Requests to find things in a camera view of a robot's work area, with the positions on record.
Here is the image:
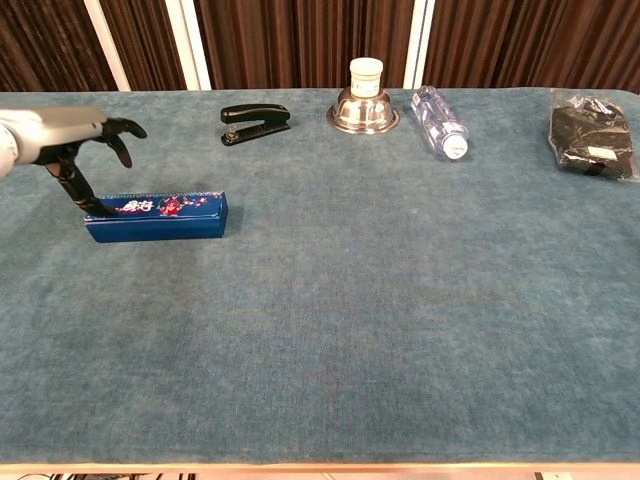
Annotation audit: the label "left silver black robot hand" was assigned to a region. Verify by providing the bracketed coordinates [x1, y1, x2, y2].
[9, 106, 148, 218]

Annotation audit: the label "blue glasses case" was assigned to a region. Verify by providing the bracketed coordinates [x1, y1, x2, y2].
[83, 190, 230, 244]

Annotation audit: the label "black stapler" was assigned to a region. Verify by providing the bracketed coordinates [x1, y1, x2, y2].
[220, 103, 292, 147]

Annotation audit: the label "dark brown pleated curtain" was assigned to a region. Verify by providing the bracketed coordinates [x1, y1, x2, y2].
[0, 0, 640, 96]

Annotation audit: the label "upturned steel bowl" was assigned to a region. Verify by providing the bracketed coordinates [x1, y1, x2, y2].
[326, 87, 401, 136]

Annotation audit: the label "teal table cloth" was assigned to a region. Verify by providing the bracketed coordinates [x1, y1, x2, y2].
[0, 87, 640, 466]

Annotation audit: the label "white plastic jar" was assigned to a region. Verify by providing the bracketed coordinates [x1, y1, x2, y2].
[349, 57, 385, 99]

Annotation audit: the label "clear plastic water bottle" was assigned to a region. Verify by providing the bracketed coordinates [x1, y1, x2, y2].
[410, 84, 470, 161]

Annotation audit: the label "bagged black gloves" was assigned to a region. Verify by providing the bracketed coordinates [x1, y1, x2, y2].
[548, 88, 640, 184]

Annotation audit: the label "white metal rail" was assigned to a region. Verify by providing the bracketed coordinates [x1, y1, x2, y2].
[402, 0, 436, 90]
[164, 0, 212, 91]
[82, 0, 132, 92]

